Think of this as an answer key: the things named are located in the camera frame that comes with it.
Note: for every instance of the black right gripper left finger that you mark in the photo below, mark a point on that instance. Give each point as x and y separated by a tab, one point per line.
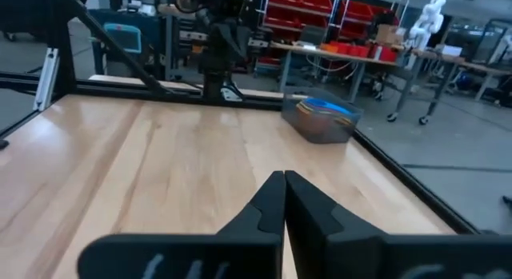
200	257

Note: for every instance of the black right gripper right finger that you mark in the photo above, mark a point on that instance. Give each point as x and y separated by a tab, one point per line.
380	257

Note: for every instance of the small blue measuring cup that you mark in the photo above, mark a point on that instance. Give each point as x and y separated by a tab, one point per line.
328	105

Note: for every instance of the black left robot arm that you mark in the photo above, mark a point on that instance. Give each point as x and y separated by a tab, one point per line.
224	39

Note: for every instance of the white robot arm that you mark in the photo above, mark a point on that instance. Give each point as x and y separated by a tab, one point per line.
426	19

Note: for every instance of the grey mesh basket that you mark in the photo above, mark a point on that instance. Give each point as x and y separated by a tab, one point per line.
320	125

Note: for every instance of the wooden workbench on wheels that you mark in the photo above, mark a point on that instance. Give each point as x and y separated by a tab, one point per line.
360	59

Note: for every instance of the teal framed screen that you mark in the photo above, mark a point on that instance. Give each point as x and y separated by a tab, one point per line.
124	37

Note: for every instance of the shelf with red bins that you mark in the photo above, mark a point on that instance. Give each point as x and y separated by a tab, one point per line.
308	11

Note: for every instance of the silver frame bracket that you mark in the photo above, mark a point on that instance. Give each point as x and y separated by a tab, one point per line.
46	79

